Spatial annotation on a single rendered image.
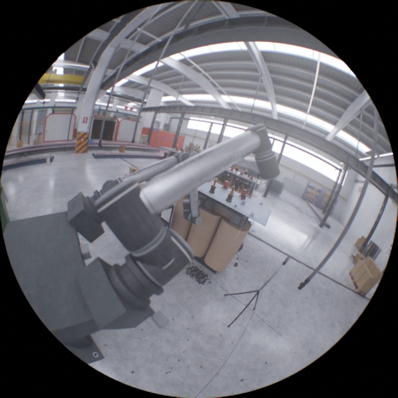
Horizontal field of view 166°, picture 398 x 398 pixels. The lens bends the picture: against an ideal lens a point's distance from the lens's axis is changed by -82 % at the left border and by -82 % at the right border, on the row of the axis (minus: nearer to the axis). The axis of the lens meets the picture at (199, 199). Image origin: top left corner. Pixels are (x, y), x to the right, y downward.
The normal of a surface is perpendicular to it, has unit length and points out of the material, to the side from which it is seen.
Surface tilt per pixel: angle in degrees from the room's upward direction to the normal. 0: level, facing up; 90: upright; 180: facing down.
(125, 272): 30
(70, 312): 0
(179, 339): 0
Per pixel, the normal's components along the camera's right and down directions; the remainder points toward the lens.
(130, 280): 0.12, -0.56
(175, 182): 0.37, -0.03
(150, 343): 0.27, -0.89
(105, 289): -0.08, -0.71
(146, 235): 0.63, -0.02
